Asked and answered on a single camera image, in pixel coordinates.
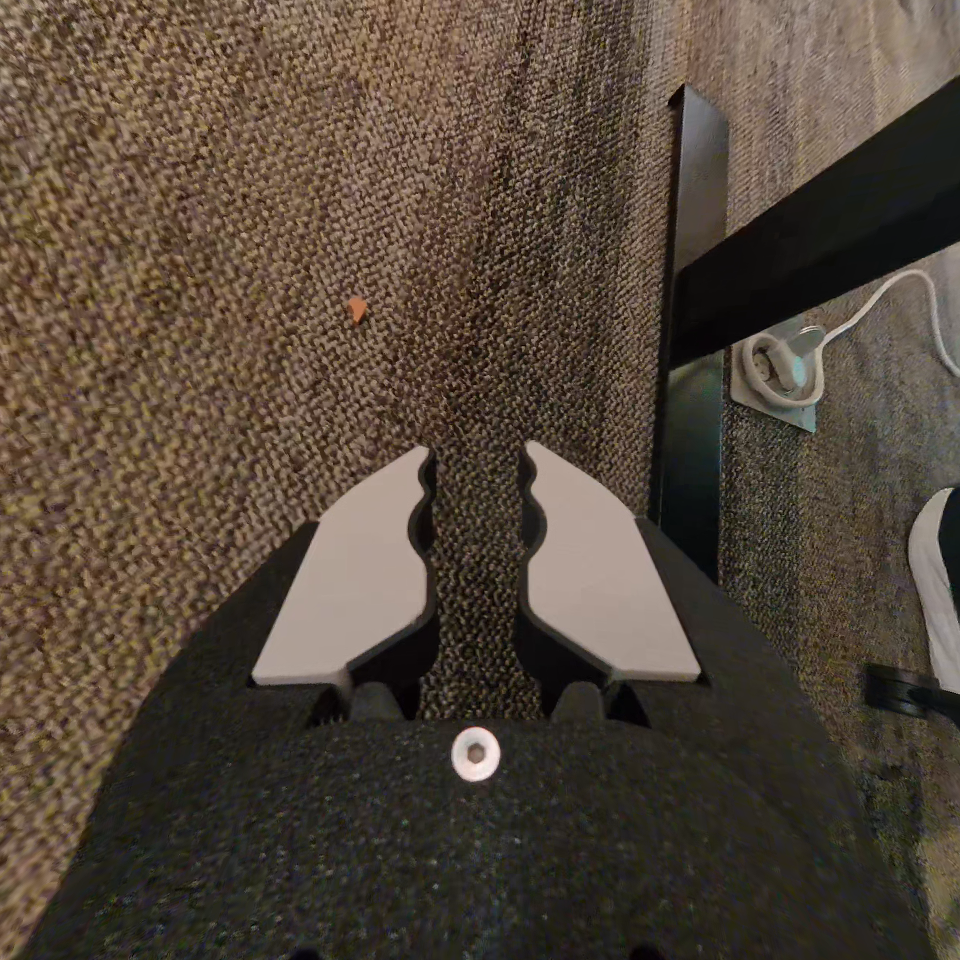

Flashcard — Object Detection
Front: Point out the white cable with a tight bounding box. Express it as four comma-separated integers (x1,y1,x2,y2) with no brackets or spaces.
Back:
795,266,960,384

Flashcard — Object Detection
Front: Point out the black metal table frame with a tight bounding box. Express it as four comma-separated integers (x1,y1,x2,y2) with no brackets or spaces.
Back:
650,75,960,589

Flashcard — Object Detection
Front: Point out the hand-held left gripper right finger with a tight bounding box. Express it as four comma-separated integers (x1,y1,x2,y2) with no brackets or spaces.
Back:
515,440,703,691

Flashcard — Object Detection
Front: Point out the black flat object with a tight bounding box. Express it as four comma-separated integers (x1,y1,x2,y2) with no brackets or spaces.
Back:
864,663,960,733

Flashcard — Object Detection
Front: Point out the floor socket with white plug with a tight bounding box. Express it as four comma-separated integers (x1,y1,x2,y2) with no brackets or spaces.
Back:
729,326,829,435

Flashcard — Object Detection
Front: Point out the black sneaker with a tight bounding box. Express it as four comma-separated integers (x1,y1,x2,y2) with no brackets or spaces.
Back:
906,486,960,699

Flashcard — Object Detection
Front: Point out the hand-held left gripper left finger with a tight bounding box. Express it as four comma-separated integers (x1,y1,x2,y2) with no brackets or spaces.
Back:
252,446,441,706

